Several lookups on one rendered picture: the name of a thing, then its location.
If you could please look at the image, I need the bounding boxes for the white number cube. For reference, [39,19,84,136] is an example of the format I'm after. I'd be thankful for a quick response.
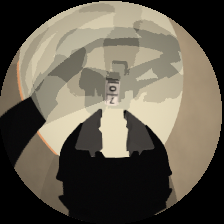
[106,94,118,106]
[107,82,119,94]

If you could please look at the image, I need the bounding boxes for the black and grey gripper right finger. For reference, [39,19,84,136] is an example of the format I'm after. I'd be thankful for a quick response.
[123,110,172,176]

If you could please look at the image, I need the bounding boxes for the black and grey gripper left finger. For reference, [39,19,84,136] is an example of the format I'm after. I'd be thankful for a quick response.
[56,109,103,182]

